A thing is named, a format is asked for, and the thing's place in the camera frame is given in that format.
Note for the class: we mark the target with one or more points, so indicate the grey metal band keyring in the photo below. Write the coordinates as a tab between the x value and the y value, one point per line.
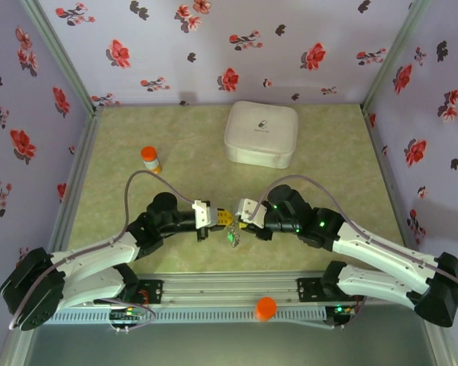
234	228

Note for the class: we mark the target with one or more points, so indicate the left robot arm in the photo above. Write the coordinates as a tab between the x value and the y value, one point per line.
95	284

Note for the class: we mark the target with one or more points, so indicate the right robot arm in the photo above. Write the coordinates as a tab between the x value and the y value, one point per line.
378	289

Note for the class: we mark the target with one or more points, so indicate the orange capped pill bottle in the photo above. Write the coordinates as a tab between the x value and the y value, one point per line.
149	154

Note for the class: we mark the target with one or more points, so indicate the white pill pouch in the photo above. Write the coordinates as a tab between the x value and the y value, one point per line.
261	129

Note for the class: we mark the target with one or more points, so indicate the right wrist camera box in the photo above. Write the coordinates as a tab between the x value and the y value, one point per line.
250	210

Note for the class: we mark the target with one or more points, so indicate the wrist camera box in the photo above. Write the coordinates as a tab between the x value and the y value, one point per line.
204	213
250	210

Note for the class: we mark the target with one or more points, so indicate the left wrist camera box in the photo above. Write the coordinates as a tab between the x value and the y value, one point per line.
204	213

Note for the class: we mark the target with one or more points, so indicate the aluminium mounting rail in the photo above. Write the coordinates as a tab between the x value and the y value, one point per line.
229	284

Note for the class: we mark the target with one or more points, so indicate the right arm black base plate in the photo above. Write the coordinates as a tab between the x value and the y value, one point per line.
309	289

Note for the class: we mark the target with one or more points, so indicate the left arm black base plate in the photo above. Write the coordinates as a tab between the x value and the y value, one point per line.
152	291

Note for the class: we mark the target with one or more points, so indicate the aluminium side rail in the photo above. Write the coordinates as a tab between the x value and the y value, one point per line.
378	152
84	152

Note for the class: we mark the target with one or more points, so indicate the aluminium corner post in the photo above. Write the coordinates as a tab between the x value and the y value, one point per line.
63	57
392	57

